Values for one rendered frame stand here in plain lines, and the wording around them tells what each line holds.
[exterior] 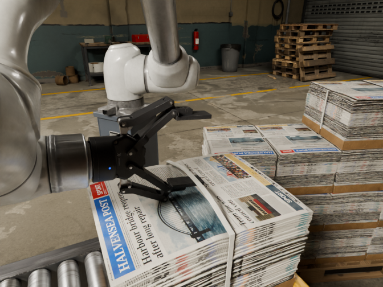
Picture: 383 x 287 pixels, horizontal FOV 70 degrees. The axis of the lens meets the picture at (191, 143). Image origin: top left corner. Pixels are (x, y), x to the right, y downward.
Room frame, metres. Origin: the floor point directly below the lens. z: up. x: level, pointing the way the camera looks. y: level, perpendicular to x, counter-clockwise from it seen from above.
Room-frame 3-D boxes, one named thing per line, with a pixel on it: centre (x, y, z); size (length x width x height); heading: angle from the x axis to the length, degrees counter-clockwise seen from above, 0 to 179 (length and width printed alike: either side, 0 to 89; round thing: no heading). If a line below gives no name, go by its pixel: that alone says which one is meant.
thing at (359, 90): (1.29, -0.79, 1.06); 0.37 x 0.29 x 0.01; 6
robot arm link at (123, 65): (1.18, 0.28, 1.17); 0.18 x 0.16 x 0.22; 89
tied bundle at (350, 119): (1.30, -0.79, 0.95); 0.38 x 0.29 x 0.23; 6
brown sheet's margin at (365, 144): (1.30, -0.78, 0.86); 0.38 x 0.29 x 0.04; 6
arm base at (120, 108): (1.16, 0.30, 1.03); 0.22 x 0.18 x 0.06; 151
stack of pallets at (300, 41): (7.71, -2.97, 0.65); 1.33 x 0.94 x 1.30; 120
